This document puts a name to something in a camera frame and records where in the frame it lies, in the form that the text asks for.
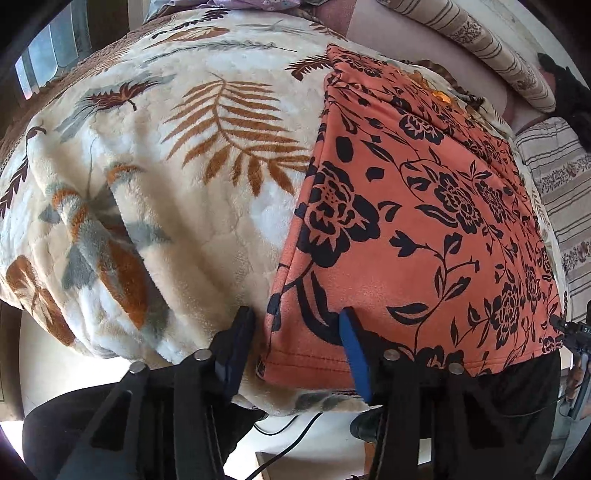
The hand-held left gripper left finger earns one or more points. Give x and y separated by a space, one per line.
235 355

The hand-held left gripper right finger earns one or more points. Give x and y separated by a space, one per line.
356 357

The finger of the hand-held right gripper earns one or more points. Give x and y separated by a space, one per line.
557 322

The orange floral shirt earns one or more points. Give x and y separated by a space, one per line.
415 230

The black clothes pile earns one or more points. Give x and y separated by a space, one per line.
570 92

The black shoe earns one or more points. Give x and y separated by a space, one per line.
364 427

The person's black pants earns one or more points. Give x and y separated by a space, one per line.
508 415

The cardboard box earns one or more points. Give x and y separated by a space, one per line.
323 467

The striped floral pillow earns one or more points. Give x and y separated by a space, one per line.
485 41
563 184

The leaf print fleece blanket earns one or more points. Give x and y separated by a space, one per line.
161 184

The mauve bolster cushion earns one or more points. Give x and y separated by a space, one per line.
392 32

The purple floral cloth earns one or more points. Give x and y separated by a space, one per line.
258 3

